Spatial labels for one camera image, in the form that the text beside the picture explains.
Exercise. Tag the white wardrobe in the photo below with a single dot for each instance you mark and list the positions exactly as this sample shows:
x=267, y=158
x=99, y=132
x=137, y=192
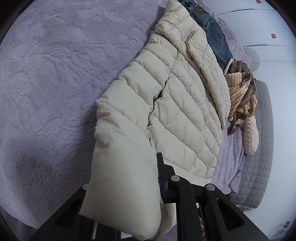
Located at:
x=254, y=23

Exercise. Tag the grey quilted mattress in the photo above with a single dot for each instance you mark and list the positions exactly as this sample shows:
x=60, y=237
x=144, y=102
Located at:
x=261, y=150

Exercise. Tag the round white patterned fan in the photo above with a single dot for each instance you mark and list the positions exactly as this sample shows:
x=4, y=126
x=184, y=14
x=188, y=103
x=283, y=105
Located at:
x=254, y=58

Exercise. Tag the round cream pleated pillow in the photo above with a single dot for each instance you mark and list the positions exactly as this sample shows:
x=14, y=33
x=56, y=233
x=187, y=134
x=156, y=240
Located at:
x=251, y=136

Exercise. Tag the purple embossed blanket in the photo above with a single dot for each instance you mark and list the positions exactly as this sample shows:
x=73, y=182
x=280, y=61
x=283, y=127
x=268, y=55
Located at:
x=57, y=81

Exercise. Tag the cream puffer jacket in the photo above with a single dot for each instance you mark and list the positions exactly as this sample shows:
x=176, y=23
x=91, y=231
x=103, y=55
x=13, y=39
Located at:
x=185, y=111

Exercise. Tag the blue jeans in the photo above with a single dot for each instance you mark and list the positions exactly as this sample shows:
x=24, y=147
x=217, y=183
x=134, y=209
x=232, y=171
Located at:
x=215, y=39

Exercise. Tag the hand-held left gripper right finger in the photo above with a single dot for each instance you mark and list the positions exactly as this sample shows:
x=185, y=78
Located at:
x=170, y=183

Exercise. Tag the brown striped fleece robe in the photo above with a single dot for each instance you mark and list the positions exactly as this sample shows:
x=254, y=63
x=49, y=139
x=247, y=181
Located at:
x=240, y=92

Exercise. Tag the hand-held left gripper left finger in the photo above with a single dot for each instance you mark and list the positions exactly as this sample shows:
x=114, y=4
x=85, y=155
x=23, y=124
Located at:
x=78, y=226

